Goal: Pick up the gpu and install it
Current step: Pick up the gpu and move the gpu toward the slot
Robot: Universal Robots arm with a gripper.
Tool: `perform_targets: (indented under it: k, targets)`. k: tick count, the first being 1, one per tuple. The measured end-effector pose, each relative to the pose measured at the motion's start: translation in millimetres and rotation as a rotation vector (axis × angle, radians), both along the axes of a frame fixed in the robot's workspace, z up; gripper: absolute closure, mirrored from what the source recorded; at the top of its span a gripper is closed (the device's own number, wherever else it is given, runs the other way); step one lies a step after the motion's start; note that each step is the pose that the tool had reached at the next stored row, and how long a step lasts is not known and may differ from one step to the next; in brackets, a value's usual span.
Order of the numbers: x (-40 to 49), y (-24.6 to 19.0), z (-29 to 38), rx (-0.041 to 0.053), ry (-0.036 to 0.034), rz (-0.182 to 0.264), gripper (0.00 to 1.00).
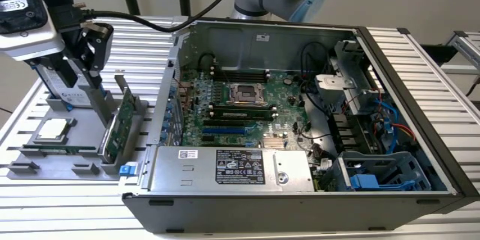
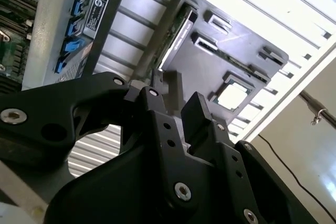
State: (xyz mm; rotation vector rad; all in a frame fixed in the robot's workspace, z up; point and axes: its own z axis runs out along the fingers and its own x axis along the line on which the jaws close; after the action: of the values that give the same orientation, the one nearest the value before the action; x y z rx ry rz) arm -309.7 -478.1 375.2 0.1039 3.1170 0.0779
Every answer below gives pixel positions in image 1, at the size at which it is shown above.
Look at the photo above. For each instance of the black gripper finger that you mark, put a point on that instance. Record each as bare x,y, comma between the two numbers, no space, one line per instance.
97,51
67,74

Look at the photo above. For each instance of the Nvidia graphics card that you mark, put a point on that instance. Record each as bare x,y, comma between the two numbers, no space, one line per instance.
121,127

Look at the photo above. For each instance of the hard disk in blue carrier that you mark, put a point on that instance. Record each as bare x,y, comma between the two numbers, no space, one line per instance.
72,98

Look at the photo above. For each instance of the silver CPU chip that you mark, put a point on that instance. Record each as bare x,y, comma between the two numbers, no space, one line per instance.
56,127

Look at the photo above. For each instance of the grey parts rack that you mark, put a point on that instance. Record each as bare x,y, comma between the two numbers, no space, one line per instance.
85,127

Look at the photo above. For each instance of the green RAM stick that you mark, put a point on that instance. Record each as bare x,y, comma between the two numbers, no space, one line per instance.
56,147

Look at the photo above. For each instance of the blue case latch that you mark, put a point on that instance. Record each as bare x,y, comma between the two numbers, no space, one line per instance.
127,171

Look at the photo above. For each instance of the CPU socket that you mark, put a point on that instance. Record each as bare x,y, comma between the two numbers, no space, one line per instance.
243,92

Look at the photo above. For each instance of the black expansion slot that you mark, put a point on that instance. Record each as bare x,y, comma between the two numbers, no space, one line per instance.
223,123

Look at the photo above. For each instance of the blue expansion slot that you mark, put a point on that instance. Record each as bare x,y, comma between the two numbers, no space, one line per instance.
223,131

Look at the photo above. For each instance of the green motherboard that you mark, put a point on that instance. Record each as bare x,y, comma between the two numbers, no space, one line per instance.
277,102

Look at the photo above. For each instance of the silver power supply unit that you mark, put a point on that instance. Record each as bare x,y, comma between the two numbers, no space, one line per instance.
203,178

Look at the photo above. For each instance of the silver coin battery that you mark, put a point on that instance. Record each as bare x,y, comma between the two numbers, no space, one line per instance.
288,81

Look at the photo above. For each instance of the silver chipset heat sink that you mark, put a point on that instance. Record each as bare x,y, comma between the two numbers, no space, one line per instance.
275,142

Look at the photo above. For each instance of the silver metal drive cage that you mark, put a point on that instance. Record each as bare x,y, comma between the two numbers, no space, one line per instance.
332,82

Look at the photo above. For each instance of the black and grey PC case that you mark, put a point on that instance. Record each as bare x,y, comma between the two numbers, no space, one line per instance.
263,214

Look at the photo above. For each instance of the blue plastic drive latch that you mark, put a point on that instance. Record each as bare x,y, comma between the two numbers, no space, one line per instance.
363,181

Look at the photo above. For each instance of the blue-grey disk bay cage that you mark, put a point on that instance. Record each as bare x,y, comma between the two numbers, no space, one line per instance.
403,164

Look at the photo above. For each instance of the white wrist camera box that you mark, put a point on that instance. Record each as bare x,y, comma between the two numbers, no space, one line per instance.
29,43

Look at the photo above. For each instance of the aluminium frame side table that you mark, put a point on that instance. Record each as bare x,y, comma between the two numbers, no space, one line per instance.
463,49

